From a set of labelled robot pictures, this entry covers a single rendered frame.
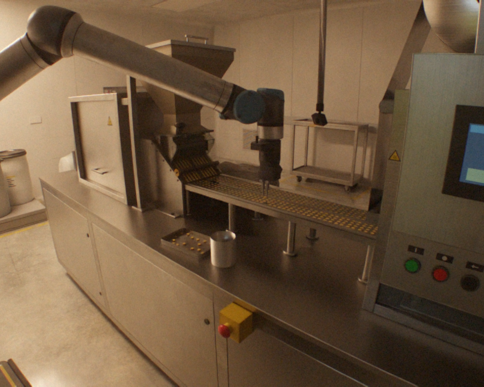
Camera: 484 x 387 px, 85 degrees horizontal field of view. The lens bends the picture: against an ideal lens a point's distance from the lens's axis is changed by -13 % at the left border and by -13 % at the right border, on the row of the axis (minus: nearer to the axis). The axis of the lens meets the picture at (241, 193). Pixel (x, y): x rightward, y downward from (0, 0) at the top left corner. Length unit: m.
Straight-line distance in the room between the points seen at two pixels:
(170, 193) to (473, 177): 1.16
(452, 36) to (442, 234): 0.44
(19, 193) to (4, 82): 3.18
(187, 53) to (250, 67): 4.70
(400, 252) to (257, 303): 0.41
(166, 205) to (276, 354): 0.86
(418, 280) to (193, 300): 0.70
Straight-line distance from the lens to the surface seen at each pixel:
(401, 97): 0.68
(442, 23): 0.81
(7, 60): 1.03
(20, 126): 4.75
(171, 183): 1.36
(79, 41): 0.84
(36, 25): 0.89
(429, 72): 0.52
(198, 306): 1.03
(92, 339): 2.02
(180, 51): 1.23
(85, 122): 1.94
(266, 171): 1.05
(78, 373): 1.86
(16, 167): 4.10
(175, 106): 1.33
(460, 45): 0.79
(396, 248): 0.58
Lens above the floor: 1.32
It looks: 18 degrees down
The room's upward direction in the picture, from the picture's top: straight up
